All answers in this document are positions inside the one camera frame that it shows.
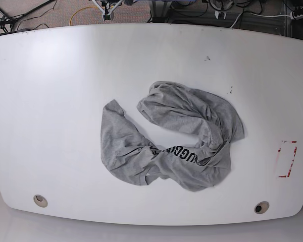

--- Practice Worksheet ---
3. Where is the left table cable grommet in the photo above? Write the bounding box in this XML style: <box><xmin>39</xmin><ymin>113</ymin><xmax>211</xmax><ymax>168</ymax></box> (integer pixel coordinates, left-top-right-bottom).
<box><xmin>33</xmin><ymin>195</ymin><xmax>48</xmax><ymax>208</ymax></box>

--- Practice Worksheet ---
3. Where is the grey T-shirt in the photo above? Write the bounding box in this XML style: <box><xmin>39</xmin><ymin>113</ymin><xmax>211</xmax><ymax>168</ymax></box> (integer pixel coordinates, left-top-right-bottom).
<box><xmin>100</xmin><ymin>82</ymin><xmax>244</xmax><ymax>192</ymax></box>

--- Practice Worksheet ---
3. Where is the metal equipment frame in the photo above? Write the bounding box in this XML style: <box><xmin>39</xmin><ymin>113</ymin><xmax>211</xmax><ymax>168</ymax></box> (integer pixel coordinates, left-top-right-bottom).
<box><xmin>149</xmin><ymin>1</ymin><xmax>173</xmax><ymax>23</ymax></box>

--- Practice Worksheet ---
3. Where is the yellow cable on floor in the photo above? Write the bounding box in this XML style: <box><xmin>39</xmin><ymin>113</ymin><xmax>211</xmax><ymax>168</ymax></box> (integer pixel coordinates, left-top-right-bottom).
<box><xmin>69</xmin><ymin>4</ymin><xmax>96</xmax><ymax>26</ymax></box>

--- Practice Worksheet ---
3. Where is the white power strip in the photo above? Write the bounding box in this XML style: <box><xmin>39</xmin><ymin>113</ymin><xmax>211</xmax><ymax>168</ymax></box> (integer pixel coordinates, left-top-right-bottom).
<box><xmin>290</xmin><ymin>9</ymin><xmax>303</xmax><ymax>20</ymax></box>

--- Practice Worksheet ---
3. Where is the black tripod stand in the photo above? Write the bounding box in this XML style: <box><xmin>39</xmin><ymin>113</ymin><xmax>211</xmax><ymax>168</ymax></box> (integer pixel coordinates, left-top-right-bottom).
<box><xmin>0</xmin><ymin>0</ymin><xmax>57</xmax><ymax>35</ymax></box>

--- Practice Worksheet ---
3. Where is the table cable grommet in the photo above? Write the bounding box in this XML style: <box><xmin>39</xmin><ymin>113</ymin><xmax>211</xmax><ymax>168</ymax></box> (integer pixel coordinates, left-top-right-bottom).
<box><xmin>33</xmin><ymin>195</ymin><xmax>48</xmax><ymax>208</ymax></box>
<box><xmin>254</xmin><ymin>201</ymin><xmax>270</xmax><ymax>214</ymax></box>

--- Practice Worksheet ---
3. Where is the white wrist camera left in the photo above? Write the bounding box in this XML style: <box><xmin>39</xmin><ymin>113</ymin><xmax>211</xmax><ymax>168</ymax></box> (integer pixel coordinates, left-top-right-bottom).
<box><xmin>215</xmin><ymin>11</ymin><xmax>227</xmax><ymax>19</ymax></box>

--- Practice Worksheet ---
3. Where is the red tape rectangle marking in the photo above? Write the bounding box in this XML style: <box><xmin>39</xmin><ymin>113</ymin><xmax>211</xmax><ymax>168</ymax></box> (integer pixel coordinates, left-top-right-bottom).
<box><xmin>275</xmin><ymin>141</ymin><xmax>297</xmax><ymax>178</ymax></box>

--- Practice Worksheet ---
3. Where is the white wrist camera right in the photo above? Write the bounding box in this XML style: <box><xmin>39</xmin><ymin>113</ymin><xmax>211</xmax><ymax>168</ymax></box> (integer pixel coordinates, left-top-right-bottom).
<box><xmin>102</xmin><ymin>13</ymin><xmax>114</xmax><ymax>21</ymax></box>

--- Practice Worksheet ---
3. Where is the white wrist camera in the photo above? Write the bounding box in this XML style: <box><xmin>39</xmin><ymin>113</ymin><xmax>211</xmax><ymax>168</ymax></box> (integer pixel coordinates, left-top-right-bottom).
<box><xmin>215</xmin><ymin>11</ymin><xmax>227</xmax><ymax>19</ymax></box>
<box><xmin>102</xmin><ymin>13</ymin><xmax>114</xmax><ymax>21</ymax></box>

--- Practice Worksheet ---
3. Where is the white cable on floor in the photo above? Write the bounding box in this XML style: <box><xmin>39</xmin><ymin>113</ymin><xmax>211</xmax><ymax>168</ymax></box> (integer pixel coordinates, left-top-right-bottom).
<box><xmin>230</xmin><ymin>11</ymin><xmax>293</xmax><ymax>29</ymax></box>

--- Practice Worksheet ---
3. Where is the right table cable grommet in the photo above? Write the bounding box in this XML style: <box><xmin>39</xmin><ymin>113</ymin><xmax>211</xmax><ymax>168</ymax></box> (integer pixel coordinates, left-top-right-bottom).
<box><xmin>254</xmin><ymin>201</ymin><xmax>270</xmax><ymax>214</ymax></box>

